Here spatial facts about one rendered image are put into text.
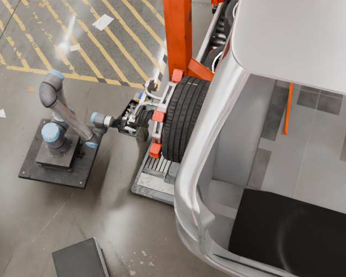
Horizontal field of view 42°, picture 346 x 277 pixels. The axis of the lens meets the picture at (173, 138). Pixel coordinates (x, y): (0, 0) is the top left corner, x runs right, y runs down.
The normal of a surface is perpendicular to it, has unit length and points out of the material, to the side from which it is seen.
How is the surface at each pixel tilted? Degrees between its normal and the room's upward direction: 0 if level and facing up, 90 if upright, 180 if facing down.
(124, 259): 0
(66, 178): 0
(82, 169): 0
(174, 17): 90
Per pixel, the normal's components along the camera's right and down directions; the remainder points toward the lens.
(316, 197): -0.12, -0.29
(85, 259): -0.04, -0.50
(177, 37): -0.33, 0.82
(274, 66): -0.32, -0.04
